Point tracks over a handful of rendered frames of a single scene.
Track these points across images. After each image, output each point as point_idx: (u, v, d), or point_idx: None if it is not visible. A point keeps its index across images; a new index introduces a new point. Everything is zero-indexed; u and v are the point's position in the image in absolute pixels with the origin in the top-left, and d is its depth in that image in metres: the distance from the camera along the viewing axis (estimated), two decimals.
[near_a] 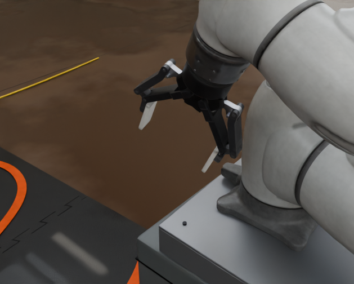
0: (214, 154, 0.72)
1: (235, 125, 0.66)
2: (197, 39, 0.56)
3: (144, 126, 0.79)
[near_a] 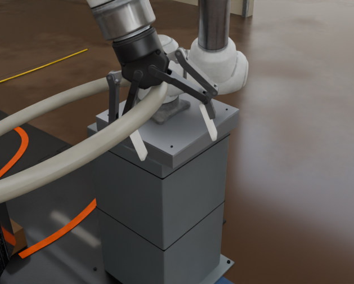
0: None
1: None
2: None
3: None
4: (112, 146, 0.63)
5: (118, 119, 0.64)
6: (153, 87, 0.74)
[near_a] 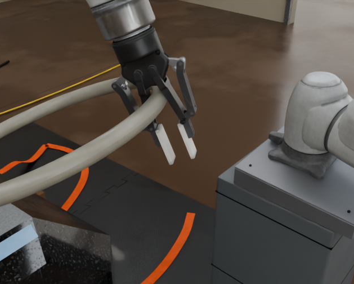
0: (161, 128, 0.79)
1: None
2: None
3: None
4: (111, 152, 0.63)
5: (118, 125, 0.64)
6: (154, 92, 0.74)
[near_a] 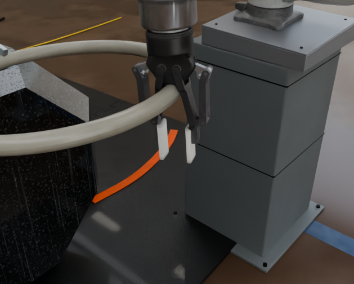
0: (164, 122, 0.79)
1: None
2: None
3: None
4: (108, 137, 0.63)
5: (124, 112, 0.64)
6: None
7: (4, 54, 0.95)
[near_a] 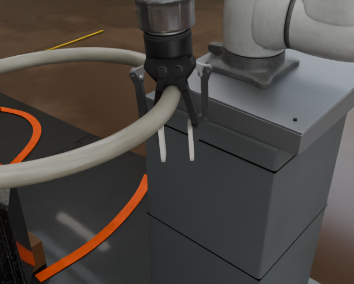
0: None
1: None
2: None
3: None
4: (135, 146, 0.61)
5: (145, 118, 0.62)
6: None
7: None
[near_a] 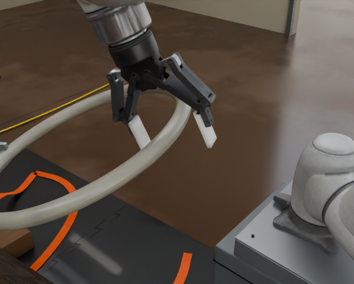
0: (138, 118, 0.81)
1: None
2: None
3: (211, 141, 0.75)
4: (169, 147, 0.74)
5: (169, 124, 0.76)
6: None
7: (5, 148, 1.00)
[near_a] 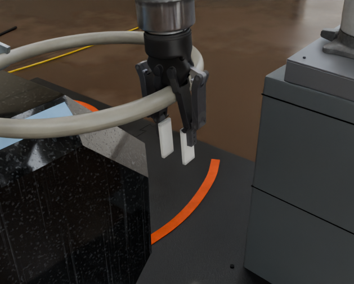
0: (169, 121, 0.79)
1: (147, 76, 0.76)
2: None
3: (188, 159, 0.79)
4: (162, 109, 0.71)
5: (171, 86, 0.72)
6: (195, 60, 0.82)
7: (7, 52, 0.97)
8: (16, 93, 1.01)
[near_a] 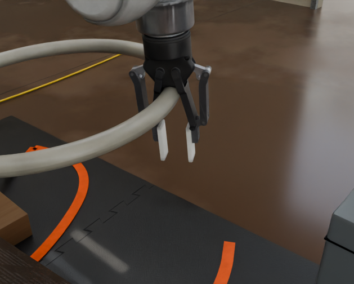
0: (162, 123, 0.78)
1: None
2: None
3: None
4: (170, 111, 0.70)
5: (170, 87, 0.71)
6: None
7: None
8: None
